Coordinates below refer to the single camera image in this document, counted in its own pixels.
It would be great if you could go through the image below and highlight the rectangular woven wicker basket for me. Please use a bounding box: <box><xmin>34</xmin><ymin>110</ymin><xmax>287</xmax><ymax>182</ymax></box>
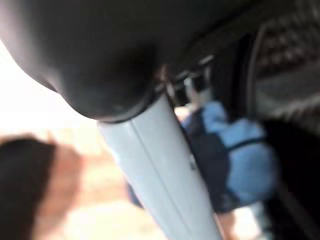
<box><xmin>0</xmin><ymin>127</ymin><xmax>161</xmax><ymax>240</ymax></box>

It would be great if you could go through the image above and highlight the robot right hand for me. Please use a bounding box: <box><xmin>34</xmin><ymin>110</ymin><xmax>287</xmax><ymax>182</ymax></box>
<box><xmin>0</xmin><ymin>0</ymin><xmax>320</xmax><ymax>240</ymax></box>

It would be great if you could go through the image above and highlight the dark grey front-load washing machine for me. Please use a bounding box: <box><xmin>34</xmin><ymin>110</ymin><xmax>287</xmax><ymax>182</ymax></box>
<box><xmin>209</xmin><ymin>0</ymin><xmax>320</xmax><ymax>240</ymax></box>

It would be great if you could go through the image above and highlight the blue cloth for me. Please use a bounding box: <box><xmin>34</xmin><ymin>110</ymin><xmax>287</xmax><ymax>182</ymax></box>
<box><xmin>126</xmin><ymin>99</ymin><xmax>281</xmax><ymax>214</ymax></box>

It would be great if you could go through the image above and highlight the long black cloth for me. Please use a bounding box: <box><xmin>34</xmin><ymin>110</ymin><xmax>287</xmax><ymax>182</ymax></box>
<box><xmin>0</xmin><ymin>135</ymin><xmax>58</xmax><ymax>240</ymax></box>

